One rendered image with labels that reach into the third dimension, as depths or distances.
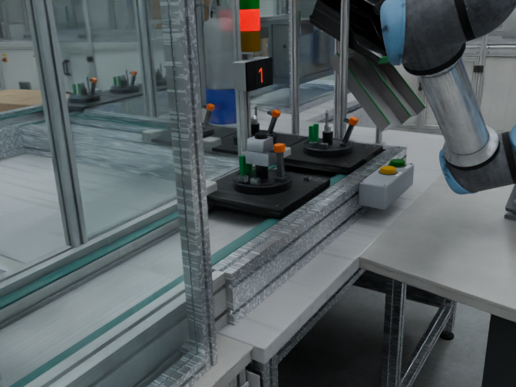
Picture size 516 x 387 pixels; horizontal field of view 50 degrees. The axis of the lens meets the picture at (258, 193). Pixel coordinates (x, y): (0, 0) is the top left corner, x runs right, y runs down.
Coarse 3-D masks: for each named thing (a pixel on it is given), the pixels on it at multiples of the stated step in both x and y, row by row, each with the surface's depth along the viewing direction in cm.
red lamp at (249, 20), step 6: (240, 12) 134; (246, 12) 133; (252, 12) 133; (258, 12) 134; (240, 18) 134; (246, 18) 133; (252, 18) 133; (258, 18) 134; (240, 24) 135; (246, 24) 134; (252, 24) 134; (258, 24) 135; (240, 30) 136; (246, 30) 134; (252, 30) 134; (258, 30) 135
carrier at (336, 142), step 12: (312, 132) 155; (324, 132) 154; (300, 144) 164; (312, 144) 152; (324, 144) 150; (336, 144) 155; (348, 144) 153; (360, 144) 162; (372, 144) 161; (288, 156) 153; (300, 156) 152; (312, 156) 152; (324, 156) 150; (336, 156) 150; (348, 156) 151; (360, 156) 150; (312, 168) 147; (324, 168) 145; (336, 168) 143; (348, 168) 141
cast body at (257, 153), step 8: (256, 136) 125; (264, 136) 125; (248, 144) 126; (256, 144) 125; (264, 144) 124; (272, 144) 127; (248, 152) 127; (256, 152) 126; (264, 152) 125; (248, 160) 127; (256, 160) 126; (264, 160) 125; (272, 160) 126
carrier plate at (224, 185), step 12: (216, 180) 134; (228, 180) 134; (300, 180) 132; (312, 180) 132; (324, 180) 132; (216, 192) 126; (228, 192) 126; (288, 192) 125; (300, 192) 125; (312, 192) 126; (216, 204) 124; (228, 204) 122; (240, 204) 120; (252, 204) 118; (264, 204) 118; (276, 204) 118; (288, 204) 118; (300, 204) 122; (276, 216) 116
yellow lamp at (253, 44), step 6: (240, 36) 136; (246, 36) 135; (252, 36) 135; (258, 36) 136; (240, 42) 137; (246, 42) 135; (252, 42) 135; (258, 42) 136; (246, 48) 136; (252, 48) 136; (258, 48) 136
